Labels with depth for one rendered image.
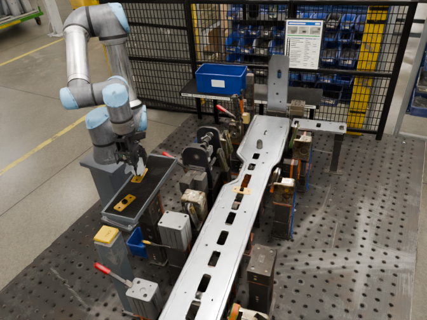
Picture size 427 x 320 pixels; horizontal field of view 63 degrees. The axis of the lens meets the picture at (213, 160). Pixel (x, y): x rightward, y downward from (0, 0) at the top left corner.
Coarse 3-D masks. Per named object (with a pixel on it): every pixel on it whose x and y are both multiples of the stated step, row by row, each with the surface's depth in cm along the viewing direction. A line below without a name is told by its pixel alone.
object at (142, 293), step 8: (136, 280) 113; (144, 280) 113; (128, 288) 111; (136, 288) 110; (144, 288) 111; (152, 288) 110; (128, 296) 109; (136, 296) 108; (144, 296) 108; (152, 296) 108; (160, 296) 114; (136, 304) 110; (144, 304) 109; (152, 304) 110; (160, 304) 115; (136, 312) 115; (144, 312) 112; (152, 312) 111; (160, 312) 119
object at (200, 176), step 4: (188, 172) 153; (192, 172) 153; (196, 172) 153; (200, 172) 152; (204, 172) 152; (188, 176) 151; (192, 176) 151; (196, 176) 150; (200, 176) 150; (204, 176) 150; (196, 180) 149; (200, 180) 148; (204, 180) 150; (196, 184) 150; (200, 184) 149; (204, 184) 151; (196, 188) 152; (200, 188) 151; (204, 188) 152; (208, 208) 166; (208, 212) 166
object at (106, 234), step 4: (104, 228) 119; (108, 228) 118; (112, 228) 118; (100, 232) 117; (104, 232) 117; (108, 232) 117; (112, 232) 117; (116, 232) 117; (96, 236) 116; (100, 236) 116; (104, 236) 116; (108, 236) 115; (112, 236) 116; (96, 240) 116; (100, 240) 115; (104, 240) 114; (108, 240) 114
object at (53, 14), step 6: (48, 0) 676; (54, 0) 686; (48, 6) 684; (54, 6) 689; (48, 12) 693; (54, 12) 692; (54, 18) 696; (60, 18) 708; (48, 24) 701; (54, 24) 705; (60, 24) 711; (48, 30) 703; (54, 30) 710; (60, 30) 715; (60, 36) 706
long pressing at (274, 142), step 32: (256, 128) 192; (288, 128) 190; (256, 160) 169; (224, 192) 152; (256, 192) 151; (224, 224) 137; (192, 256) 126; (224, 256) 125; (192, 288) 116; (224, 288) 115
